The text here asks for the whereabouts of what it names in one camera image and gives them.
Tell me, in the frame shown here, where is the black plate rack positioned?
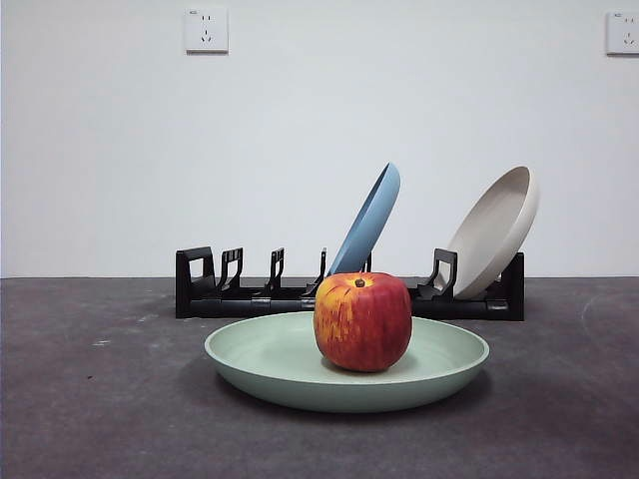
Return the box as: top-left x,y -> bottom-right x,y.
175,244 -> 526,321

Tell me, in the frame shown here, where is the green plate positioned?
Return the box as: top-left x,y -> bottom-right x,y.
204,311 -> 491,414

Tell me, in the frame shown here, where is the white wall socket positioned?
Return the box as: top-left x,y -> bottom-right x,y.
185,7 -> 231,55
606,10 -> 639,57

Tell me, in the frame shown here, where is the cream plate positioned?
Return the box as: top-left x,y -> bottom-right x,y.
447,166 -> 542,301

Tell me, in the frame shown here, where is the blue plate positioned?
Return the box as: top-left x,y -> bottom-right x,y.
326,162 -> 402,278

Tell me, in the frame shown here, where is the red apple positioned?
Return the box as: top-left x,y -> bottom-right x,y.
313,270 -> 414,373

